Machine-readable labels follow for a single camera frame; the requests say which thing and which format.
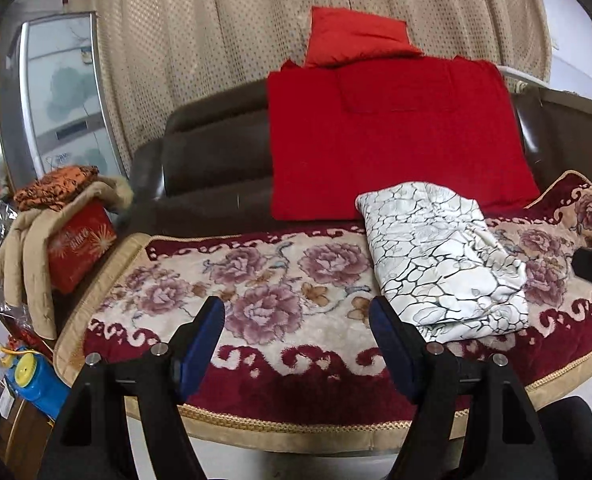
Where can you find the red gift box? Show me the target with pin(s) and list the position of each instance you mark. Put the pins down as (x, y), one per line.
(78, 250)

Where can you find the white crackle-print garment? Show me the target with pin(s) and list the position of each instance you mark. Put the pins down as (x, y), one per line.
(440, 260)

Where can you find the white metal rail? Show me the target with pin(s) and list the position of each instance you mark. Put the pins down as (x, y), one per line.
(523, 76)

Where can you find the blue yellow plastic toy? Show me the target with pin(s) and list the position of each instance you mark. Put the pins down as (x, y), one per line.
(31, 380)

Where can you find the floral plush blanket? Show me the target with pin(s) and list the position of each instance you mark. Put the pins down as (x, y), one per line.
(286, 280)

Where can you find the silver refrigerator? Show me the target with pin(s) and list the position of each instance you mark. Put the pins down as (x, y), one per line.
(61, 100)

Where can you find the beige dotted curtain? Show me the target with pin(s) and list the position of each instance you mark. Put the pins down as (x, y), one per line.
(201, 35)

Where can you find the red pillow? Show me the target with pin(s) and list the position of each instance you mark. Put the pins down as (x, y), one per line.
(355, 37)

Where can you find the dark brown leather sofa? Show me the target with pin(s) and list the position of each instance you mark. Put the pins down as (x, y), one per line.
(211, 160)

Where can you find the orange black patterned cloth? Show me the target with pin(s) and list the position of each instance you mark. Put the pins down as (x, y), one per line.
(56, 187)

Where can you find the wooden cabinet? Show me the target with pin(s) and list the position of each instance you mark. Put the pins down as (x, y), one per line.
(26, 440)

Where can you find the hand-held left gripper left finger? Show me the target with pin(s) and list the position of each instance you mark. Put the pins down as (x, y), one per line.
(201, 355)

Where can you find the beige quilted coat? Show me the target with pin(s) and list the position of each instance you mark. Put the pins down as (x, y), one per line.
(21, 260)

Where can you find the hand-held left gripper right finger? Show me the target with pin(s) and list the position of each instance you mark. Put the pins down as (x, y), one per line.
(393, 355)

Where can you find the red blanket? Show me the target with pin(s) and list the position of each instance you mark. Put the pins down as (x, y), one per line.
(390, 145)

